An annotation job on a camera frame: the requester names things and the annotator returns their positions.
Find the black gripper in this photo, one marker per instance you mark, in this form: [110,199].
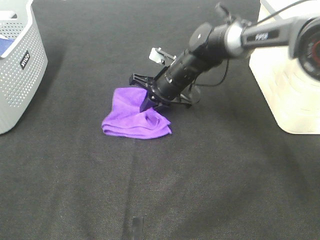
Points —
[173,84]

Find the purple towel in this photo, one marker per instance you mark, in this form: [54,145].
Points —
[126,120]

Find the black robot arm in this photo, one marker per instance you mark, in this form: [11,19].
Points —
[237,38]

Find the grey perforated basket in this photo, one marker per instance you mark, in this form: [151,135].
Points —
[23,64]

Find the blue cloth in basket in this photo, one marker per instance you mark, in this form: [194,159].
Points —
[5,43]

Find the white storage bin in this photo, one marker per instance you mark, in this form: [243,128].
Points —
[292,95]

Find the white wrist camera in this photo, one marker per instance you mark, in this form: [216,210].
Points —
[157,56]

